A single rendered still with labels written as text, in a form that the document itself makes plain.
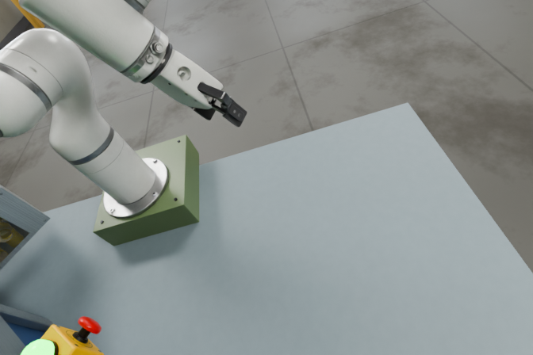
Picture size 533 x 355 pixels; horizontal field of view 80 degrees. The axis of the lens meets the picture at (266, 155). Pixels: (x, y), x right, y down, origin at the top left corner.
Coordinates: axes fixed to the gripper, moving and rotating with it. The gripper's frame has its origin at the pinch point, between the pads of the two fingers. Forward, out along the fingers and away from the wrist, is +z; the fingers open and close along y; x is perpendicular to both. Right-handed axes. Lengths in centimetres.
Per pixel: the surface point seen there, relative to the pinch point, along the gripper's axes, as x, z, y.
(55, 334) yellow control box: 43.1, -6.3, 2.5
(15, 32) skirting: -67, -6, 598
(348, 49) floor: -127, 137, 97
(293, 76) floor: -89, 119, 119
